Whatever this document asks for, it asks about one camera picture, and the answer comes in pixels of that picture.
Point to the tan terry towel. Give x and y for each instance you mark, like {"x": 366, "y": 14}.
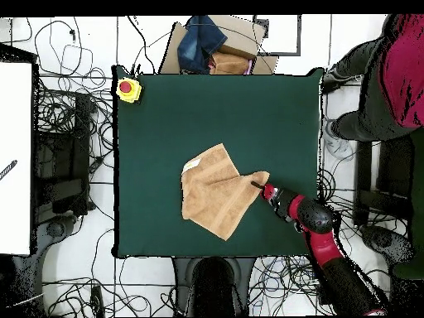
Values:
{"x": 218, "y": 195}

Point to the orange folded cloth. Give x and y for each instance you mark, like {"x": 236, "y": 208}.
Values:
{"x": 228, "y": 64}

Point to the person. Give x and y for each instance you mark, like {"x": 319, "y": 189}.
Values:
{"x": 397, "y": 82}

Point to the brown cardboard box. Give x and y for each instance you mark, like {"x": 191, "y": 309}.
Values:
{"x": 241, "y": 36}

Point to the dark green table cloth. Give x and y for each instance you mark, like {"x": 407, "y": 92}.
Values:
{"x": 198, "y": 116}

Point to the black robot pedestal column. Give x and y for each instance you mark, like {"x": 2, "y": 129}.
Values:
{"x": 212, "y": 288}

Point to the black floor base foot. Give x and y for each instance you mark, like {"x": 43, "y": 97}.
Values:
{"x": 54, "y": 228}
{"x": 387, "y": 241}

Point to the black floor stand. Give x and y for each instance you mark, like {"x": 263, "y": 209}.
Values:
{"x": 82, "y": 149}
{"x": 364, "y": 172}

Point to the blue denim jeans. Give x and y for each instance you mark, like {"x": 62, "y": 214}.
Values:
{"x": 198, "y": 43}

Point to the striped black rod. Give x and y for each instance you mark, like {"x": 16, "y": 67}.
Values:
{"x": 8, "y": 169}

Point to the yellow emergency stop button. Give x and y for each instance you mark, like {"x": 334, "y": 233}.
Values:
{"x": 132, "y": 96}

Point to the thin black rectangular frame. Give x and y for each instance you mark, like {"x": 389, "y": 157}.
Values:
{"x": 281, "y": 53}

